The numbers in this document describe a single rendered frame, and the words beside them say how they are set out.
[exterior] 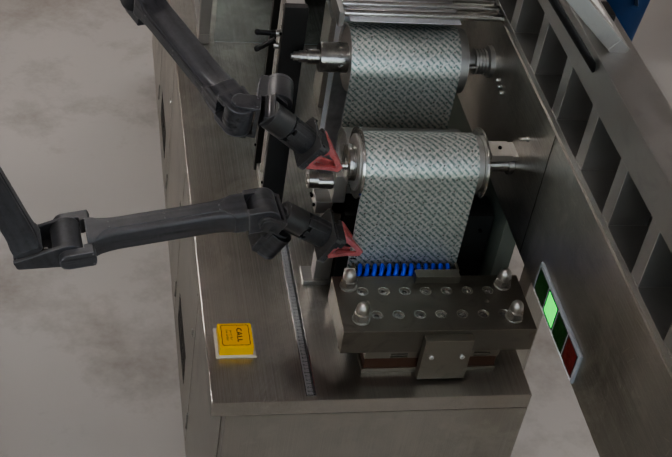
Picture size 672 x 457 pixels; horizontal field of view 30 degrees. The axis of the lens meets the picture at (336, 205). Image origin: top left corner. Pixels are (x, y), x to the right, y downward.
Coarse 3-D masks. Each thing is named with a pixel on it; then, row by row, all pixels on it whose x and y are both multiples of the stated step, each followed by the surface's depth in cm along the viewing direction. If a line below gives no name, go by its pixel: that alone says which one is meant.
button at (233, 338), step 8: (224, 328) 257; (232, 328) 257; (240, 328) 257; (248, 328) 258; (224, 336) 255; (232, 336) 255; (240, 336) 255; (248, 336) 256; (224, 344) 253; (232, 344) 253; (240, 344) 254; (248, 344) 254; (224, 352) 253; (232, 352) 254; (240, 352) 254; (248, 352) 254
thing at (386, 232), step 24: (360, 216) 253; (384, 216) 254; (408, 216) 255; (432, 216) 256; (456, 216) 257; (360, 240) 257; (384, 240) 258; (408, 240) 259; (432, 240) 260; (456, 240) 262; (384, 264) 263; (408, 264) 264
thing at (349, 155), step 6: (348, 144) 250; (354, 144) 250; (348, 150) 249; (354, 150) 249; (342, 156) 254; (348, 156) 249; (354, 156) 248; (348, 162) 249; (354, 162) 248; (348, 168) 249; (354, 168) 248; (348, 174) 249; (354, 174) 249; (348, 180) 251; (354, 180) 251
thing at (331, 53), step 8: (320, 48) 262; (328, 48) 262; (336, 48) 262; (344, 48) 262; (320, 56) 262; (328, 56) 261; (336, 56) 262; (344, 56) 262; (320, 64) 262; (328, 64) 262; (336, 64) 262; (344, 64) 263; (344, 72) 265
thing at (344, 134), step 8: (344, 128) 263; (352, 128) 264; (368, 128) 265; (376, 128) 265; (384, 128) 265; (392, 128) 266; (400, 128) 266; (408, 128) 267; (416, 128) 267; (424, 128) 268; (432, 128) 269; (344, 136) 265; (336, 144) 270; (344, 144) 265; (336, 152) 270
